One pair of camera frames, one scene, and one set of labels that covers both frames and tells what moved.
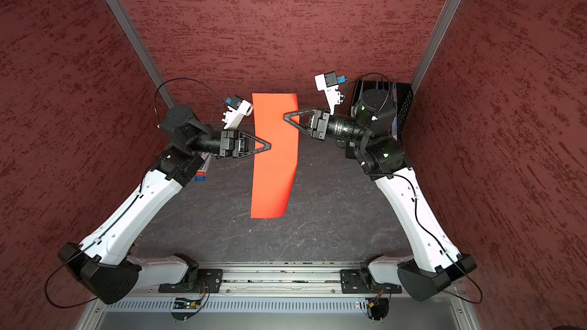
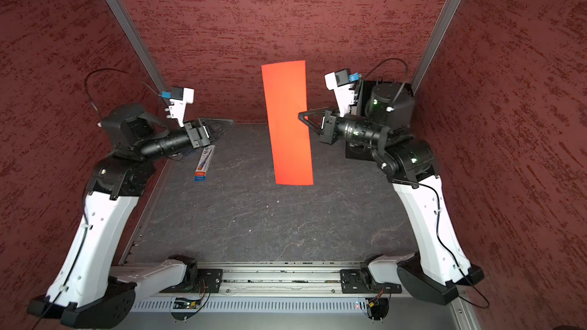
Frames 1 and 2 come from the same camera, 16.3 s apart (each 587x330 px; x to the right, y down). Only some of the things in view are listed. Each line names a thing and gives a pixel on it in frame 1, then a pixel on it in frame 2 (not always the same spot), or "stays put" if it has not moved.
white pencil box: (201, 173) stays put
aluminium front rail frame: (280, 296) stays put
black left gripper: (229, 143) → (198, 127)
